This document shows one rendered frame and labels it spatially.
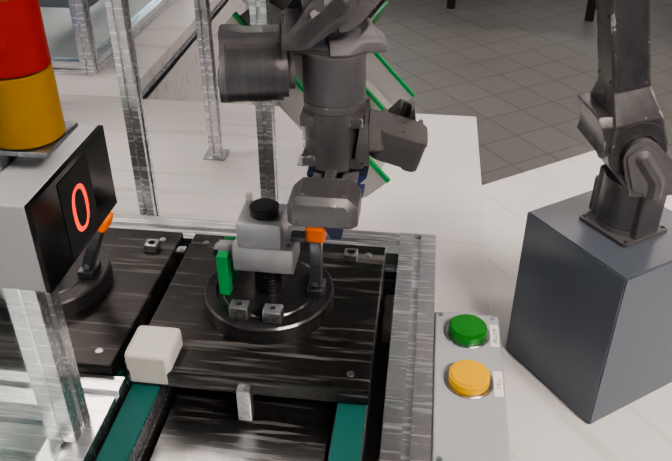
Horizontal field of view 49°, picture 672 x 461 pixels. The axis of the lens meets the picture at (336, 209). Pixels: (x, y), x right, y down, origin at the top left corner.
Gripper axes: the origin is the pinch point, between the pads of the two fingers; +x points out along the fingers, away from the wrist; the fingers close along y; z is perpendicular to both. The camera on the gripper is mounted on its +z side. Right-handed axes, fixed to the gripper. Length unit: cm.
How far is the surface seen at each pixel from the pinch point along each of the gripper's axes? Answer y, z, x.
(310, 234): -1.0, -2.5, 2.6
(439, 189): 45, 11, 24
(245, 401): -13.3, -7.2, 14.1
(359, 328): -3.3, 2.8, 12.6
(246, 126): 65, -26, 23
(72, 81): 82, -69, 23
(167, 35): 113, -58, 23
